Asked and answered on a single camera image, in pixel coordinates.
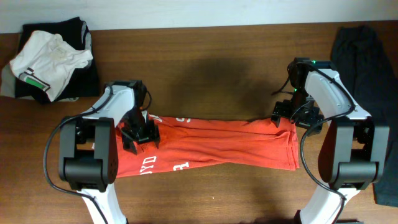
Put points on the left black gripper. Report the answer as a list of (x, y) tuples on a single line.
[(152, 131)]

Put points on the white folded t-shirt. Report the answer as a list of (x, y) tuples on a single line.
[(48, 62)]

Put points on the dark grey garment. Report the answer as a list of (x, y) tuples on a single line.
[(367, 73)]

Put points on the grey folded garment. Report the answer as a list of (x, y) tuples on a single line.
[(7, 82)]

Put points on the red printed t-shirt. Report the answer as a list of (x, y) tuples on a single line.
[(187, 143)]

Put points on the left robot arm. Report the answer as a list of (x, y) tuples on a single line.
[(88, 154)]

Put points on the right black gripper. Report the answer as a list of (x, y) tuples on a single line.
[(281, 109)]

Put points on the black folded garment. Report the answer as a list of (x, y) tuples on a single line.
[(74, 34)]

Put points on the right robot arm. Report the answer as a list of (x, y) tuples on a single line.
[(353, 153)]

